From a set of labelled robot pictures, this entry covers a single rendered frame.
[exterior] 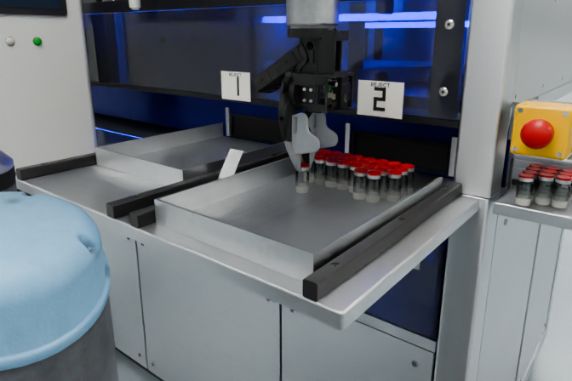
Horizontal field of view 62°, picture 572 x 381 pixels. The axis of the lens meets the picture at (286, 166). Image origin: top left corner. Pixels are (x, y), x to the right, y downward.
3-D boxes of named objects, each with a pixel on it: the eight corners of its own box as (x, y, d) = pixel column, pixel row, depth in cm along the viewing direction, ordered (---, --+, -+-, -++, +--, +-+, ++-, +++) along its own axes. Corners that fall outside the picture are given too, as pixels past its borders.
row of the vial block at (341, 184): (308, 178, 83) (308, 153, 82) (403, 200, 72) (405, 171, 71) (300, 181, 81) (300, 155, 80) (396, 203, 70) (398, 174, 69)
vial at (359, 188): (357, 195, 75) (358, 167, 73) (369, 197, 73) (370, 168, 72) (350, 198, 73) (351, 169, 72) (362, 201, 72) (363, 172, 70)
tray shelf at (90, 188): (208, 141, 122) (208, 133, 121) (493, 196, 80) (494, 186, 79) (11, 186, 85) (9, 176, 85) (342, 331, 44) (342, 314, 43)
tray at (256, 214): (306, 169, 89) (306, 151, 88) (440, 198, 73) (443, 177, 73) (156, 224, 64) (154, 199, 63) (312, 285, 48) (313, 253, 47)
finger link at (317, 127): (332, 173, 73) (330, 114, 70) (301, 166, 76) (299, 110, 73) (343, 167, 75) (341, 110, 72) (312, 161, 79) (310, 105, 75)
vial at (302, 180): (300, 189, 77) (300, 163, 76) (311, 191, 76) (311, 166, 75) (292, 191, 76) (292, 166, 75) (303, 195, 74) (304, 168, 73)
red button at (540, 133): (523, 143, 68) (527, 116, 67) (554, 147, 65) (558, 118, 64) (517, 148, 65) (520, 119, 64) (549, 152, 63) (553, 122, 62)
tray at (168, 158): (222, 136, 118) (221, 122, 117) (306, 151, 103) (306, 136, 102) (96, 164, 93) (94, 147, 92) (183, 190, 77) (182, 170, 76)
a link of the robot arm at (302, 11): (275, -4, 66) (309, -1, 73) (275, 30, 68) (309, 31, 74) (319, -7, 62) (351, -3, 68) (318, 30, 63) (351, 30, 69)
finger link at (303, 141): (311, 179, 69) (316, 115, 67) (280, 171, 72) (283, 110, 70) (323, 175, 71) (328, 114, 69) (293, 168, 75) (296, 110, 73)
